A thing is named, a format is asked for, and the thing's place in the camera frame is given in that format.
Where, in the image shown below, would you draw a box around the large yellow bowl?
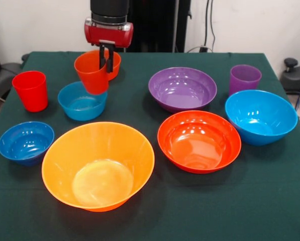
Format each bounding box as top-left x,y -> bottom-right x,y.
41,122 -> 156,213

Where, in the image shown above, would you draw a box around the purple bowl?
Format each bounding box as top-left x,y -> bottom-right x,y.
148,67 -> 218,113

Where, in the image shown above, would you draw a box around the black office chair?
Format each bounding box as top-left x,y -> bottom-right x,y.
0,31 -> 24,101

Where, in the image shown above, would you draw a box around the black wall cable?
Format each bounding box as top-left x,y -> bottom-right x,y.
204,0 -> 210,48
209,0 -> 216,53

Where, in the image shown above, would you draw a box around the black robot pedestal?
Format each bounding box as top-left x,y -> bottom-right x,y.
104,0 -> 191,53

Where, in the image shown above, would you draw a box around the wide orange bowl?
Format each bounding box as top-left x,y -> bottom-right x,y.
157,110 -> 242,174

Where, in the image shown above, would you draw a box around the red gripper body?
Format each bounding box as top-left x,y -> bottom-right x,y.
84,19 -> 134,48

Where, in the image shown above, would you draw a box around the small light blue bowl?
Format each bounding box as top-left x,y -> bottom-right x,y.
57,80 -> 108,122

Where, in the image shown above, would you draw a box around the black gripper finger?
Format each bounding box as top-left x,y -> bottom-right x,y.
106,49 -> 115,74
98,44 -> 107,70

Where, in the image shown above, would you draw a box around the small orange bowl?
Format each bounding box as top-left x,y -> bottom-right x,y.
78,49 -> 122,81

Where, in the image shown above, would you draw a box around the red cup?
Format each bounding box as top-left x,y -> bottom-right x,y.
12,70 -> 49,113

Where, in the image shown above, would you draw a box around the large light blue bowl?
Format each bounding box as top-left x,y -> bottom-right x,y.
224,89 -> 298,147

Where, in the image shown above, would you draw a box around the orange cup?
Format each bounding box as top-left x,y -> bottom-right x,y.
74,51 -> 109,95

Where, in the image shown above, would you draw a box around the purple cup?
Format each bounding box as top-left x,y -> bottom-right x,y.
229,64 -> 262,97

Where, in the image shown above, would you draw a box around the dark green table cloth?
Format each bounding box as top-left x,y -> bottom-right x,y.
0,51 -> 300,241

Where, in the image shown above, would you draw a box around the small dark blue bowl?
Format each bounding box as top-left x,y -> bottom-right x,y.
0,121 -> 55,167

